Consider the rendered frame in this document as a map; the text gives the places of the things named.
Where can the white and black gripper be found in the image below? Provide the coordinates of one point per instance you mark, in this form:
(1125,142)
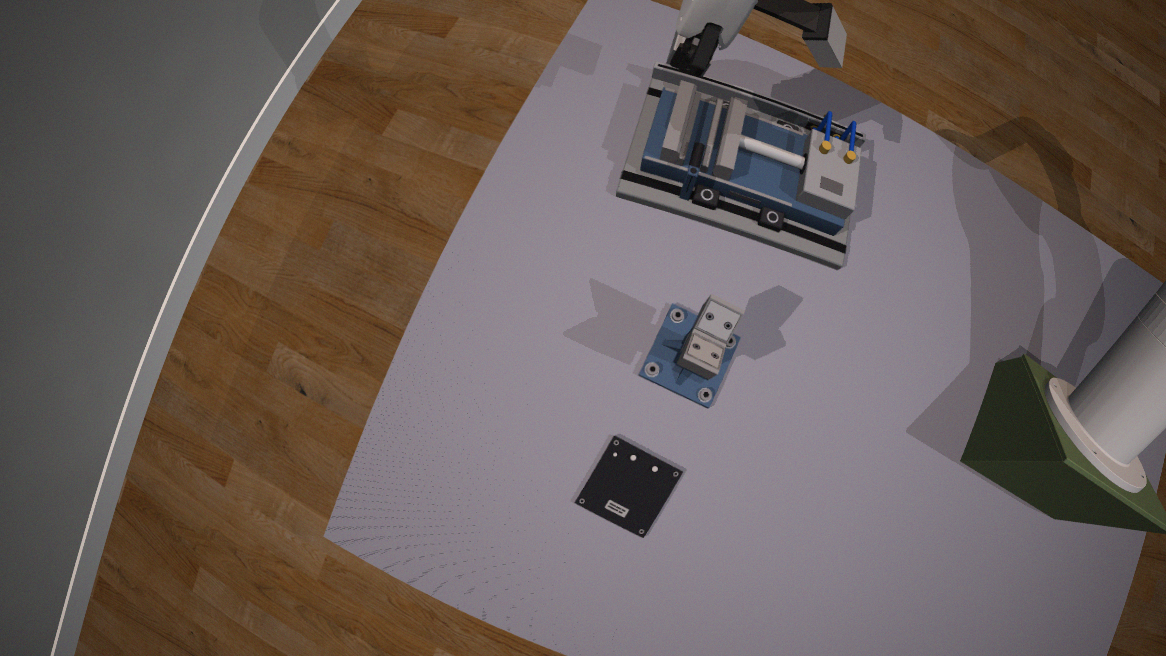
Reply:
(721,18)

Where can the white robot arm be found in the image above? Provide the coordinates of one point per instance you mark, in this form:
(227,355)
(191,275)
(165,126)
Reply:
(1120,406)

